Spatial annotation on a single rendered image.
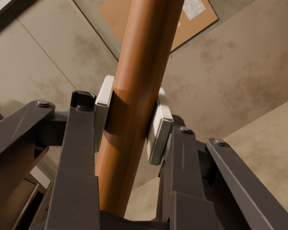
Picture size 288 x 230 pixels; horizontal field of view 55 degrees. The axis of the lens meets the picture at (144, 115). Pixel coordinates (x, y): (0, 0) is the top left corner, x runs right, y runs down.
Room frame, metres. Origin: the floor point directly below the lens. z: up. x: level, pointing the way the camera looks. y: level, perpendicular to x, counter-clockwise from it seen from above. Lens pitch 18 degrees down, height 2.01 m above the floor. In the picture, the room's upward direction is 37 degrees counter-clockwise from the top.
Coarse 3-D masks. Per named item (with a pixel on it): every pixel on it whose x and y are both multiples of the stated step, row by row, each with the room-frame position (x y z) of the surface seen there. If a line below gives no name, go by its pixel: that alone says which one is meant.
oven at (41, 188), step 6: (30, 174) 1.93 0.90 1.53; (30, 180) 1.88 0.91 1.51; (36, 180) 1.93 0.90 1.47; (42, 186) 1.92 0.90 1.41; (36, 192) 1.84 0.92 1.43; (42, 192) 1.88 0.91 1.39; (30, 204) 1.72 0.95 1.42; (48, 204) 1.87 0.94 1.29; (24, 216) 1.61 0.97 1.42; (18, 228) 1.62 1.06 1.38
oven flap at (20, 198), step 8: (24, 184) 1.81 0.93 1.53; (32, 184) 1.84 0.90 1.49; (16, 192) 1.72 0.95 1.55; (24, 192) 1.75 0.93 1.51; (32, 192) 1.75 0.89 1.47; (8, 200) 1.63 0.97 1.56; (16, 200) 1.66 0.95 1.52; (24, 200) 1.68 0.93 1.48; (0, 208) 1.56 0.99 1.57; (8, 208) 1.58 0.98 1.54; (16, 208) 1.60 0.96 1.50; (24, 208) 1.60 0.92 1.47; (0, 216) 1.50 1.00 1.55; (8, 216) 1.52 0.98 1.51; (16, 216) 1.54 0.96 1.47; (0, 224) 1.46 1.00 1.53; (8, 224) 1.47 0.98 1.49; (16, 224) 1.47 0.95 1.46
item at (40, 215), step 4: (52, 188) 1.76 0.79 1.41; (44, 192) 1.81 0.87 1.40; (40, 196) 1.82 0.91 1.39; (48, 196) 1.68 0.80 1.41; (36, 200) 1.82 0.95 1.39; (40, 200) 1.73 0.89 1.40; (48, 200) 1.65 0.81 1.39; (36, 204) 1.73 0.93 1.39; (44, 204) 1.60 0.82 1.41; (32, 208) 1.73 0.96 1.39; (36, 208) 1.66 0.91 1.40; (44, 208) 1.57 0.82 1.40; (32, 212) 1.65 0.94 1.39; (40, 212) 1.53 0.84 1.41; (28, 216) 1.66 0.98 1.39; (32, 216) 1.58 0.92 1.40; (40, 216) 1.50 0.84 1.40; (28, 220) 1.58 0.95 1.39; (36, 220) 1.46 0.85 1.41; (24, 224) 1.59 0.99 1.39; (28, 224) 1.52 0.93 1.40; (36, 224) 1.44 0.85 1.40; (24, 228) 1.52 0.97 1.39
